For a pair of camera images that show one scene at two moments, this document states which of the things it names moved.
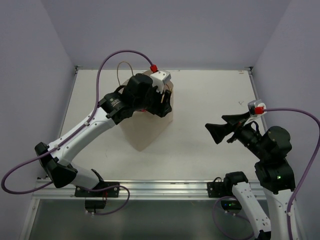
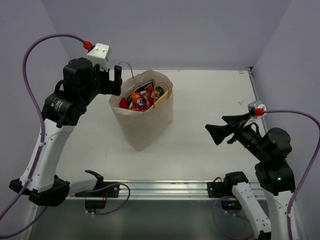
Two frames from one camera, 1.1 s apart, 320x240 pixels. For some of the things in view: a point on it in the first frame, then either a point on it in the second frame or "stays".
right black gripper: (219, 131) stays
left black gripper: (158, 104) → (107, 81)
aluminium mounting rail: (48, 190) stays
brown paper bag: (141, 127) stays
